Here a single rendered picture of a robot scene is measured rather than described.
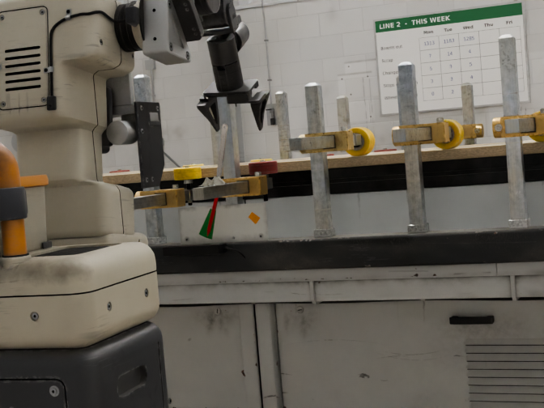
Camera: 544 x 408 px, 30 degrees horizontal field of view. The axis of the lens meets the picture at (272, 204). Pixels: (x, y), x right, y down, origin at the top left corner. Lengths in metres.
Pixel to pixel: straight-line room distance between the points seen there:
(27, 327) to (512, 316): 1.65
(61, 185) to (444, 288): 1.13
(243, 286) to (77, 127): 1.07
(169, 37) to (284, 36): 8.62
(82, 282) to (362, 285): 1.36
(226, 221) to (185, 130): 8.10
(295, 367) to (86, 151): 1.36
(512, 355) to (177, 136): 8.31
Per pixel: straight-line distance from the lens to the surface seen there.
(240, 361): 3.06
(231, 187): 2.60
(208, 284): 2.81
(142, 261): 1.54
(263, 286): 2.74
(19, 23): 1.83
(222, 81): 2.07
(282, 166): 2.88
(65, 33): 1.78
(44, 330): 1.42
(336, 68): 10.17
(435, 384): 2.89
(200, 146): 10.74
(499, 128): 2.49
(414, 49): 9.93
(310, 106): 2.63
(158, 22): 1.77
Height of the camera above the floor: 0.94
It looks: 3 degrees down
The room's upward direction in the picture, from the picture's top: 5 degrees counter-clockwise
